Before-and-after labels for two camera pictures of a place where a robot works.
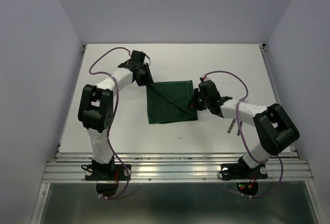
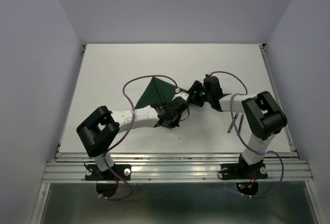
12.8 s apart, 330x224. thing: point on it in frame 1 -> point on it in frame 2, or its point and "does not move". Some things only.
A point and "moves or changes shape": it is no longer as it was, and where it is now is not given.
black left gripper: [148, 79] -> [175, 123]
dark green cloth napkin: [171, 102] moves or changes shape
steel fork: [232, 124] does not move
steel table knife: [238, 131] does not move
